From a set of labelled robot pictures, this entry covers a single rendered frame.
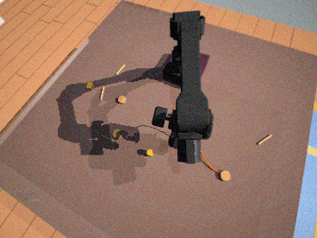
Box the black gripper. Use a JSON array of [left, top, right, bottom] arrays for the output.
[[152, 106, 173, 129]]

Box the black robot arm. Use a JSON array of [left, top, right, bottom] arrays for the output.
[[168, 10, 214, 164]]

